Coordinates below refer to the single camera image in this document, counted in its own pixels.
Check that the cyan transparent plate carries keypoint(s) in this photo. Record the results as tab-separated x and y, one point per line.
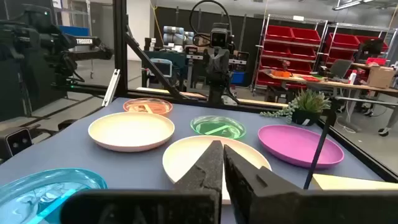
31	199

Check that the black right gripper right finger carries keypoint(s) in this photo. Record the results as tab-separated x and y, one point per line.
258	199

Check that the white bottle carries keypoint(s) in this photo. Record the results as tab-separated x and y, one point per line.
352	77

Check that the metal rack with red bins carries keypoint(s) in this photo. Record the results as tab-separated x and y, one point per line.
342	40
280	33

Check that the black table-level camera box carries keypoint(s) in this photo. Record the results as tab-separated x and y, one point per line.
17	141

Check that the red box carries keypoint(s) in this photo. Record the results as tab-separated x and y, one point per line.
376	61

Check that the potted green plant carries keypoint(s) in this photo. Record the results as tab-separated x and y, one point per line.
308	105

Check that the green transparent plate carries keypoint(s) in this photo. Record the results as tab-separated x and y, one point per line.
217	127

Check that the blue table mat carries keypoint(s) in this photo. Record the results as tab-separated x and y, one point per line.
124	168

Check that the pink plate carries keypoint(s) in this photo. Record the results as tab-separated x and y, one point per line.
130	130

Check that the cardboard box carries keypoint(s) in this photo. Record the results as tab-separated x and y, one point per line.
381	77

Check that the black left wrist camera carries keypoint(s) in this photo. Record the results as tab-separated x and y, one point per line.
218	39

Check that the purple plate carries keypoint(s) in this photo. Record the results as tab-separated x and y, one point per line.
298	144

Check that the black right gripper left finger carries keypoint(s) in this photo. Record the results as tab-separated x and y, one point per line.
199	199

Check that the white framed monitor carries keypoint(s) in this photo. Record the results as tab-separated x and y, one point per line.
161	67

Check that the ceiling light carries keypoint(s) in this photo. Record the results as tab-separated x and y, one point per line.
349	4

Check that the black table frame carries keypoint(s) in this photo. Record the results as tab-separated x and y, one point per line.
120	46

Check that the blue bin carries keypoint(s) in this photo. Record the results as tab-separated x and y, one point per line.
238	77

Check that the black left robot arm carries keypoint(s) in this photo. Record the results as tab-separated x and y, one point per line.
216	95

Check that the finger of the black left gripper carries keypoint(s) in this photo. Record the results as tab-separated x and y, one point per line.
212	67
224	67

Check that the orange tray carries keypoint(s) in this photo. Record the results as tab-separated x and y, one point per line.
281	73

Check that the wooden desk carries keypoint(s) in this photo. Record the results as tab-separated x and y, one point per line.
329	83

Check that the blue panel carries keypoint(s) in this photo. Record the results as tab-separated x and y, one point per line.
74	31

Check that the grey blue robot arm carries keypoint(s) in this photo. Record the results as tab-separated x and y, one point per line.
177	35

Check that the orange transparent plate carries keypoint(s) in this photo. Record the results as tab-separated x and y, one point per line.
146	107

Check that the cream plate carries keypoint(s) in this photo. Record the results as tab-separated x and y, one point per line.
186	155

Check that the white metal bracket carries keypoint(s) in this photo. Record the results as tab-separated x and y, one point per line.
111	87

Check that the black background robot arm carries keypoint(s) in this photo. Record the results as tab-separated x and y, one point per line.
56	40

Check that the grey laptop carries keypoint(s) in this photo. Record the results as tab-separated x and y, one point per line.
341	68

